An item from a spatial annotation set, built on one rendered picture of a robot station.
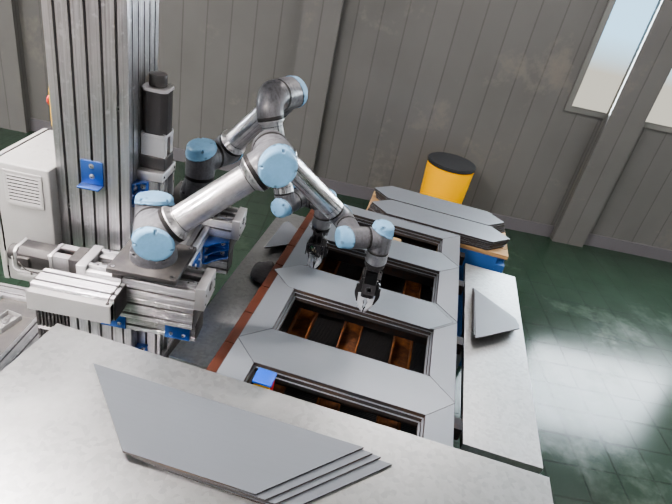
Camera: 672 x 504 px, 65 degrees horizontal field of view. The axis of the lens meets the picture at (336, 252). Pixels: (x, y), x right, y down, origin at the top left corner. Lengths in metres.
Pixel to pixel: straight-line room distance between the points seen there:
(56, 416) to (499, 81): 4.19
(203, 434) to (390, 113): 3.87
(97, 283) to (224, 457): 0.86
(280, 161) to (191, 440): 0.75
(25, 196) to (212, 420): 1.10
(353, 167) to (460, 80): 1.19
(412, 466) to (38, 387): 0.88
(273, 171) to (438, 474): 0.88
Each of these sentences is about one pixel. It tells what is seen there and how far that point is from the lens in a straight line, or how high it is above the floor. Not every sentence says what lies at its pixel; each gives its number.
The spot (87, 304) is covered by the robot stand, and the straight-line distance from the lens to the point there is 1.80.
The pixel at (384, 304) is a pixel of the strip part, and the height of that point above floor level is 0.86.
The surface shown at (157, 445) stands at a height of 1.07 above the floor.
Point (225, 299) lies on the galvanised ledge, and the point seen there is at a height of 0.68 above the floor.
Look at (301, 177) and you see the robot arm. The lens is 1.69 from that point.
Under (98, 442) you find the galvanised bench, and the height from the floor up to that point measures 1.05.
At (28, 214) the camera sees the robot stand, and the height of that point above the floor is 1.05.
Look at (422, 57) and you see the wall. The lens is 4.67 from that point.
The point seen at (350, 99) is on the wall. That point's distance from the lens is 4.73.
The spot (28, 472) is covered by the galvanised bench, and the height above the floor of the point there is 1.05.
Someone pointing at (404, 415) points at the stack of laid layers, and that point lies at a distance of 1.71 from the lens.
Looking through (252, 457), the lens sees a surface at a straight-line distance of 1.21.
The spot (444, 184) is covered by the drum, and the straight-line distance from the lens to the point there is 4.41.
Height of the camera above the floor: 2.04
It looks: 30 degrees down
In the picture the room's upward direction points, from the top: 13 degrees clockwise
